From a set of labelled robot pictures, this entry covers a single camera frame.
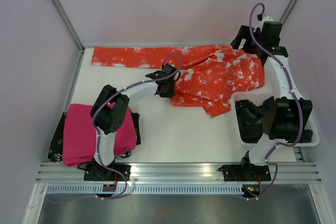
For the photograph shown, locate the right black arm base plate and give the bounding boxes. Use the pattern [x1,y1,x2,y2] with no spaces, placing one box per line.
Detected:
[218,165,271,182]

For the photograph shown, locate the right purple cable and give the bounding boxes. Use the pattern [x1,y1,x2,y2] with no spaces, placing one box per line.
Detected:
[248,3,305,162]

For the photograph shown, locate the purple cable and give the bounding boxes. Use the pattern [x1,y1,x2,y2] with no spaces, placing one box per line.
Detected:
[91,55,183,168]
[248,3,305,162]

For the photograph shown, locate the white slotted cable duct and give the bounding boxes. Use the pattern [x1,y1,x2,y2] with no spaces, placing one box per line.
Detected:
[47,184,243,195]

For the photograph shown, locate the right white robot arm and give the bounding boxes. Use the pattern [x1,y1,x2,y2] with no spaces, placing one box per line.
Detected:
[230,21,313,180]

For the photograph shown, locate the white plastic basket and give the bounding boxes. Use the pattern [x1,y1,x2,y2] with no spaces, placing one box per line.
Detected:
[231,91,320,147]

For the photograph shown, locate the left aluminium frame post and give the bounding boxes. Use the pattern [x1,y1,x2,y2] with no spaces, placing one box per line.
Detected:
[50,0,85,53]

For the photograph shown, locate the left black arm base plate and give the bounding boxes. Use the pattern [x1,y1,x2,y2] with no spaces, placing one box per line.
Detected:
[83,163,131,182]

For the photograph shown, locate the aluminium mounting rail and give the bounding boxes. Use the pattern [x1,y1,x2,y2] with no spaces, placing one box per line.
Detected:
[35,162,322,184]

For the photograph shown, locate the black clothes in basket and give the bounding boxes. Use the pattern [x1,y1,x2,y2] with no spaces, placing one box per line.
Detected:
[236,97,300,145]

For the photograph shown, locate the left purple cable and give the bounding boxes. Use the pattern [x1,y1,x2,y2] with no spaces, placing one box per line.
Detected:
[91,55,183,168]

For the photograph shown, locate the orange white-speckled trousers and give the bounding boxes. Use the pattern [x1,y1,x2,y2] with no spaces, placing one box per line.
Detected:
[91,45,265,118]

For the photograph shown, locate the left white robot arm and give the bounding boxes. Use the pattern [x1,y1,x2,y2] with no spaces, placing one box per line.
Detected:
[90,63,181,180]

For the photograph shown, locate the folded magenta trousers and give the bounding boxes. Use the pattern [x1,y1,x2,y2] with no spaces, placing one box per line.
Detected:
[62,103,137,167]

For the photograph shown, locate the folded black patterned trousers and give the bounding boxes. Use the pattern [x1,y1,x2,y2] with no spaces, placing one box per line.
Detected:
[47,111,142,163]

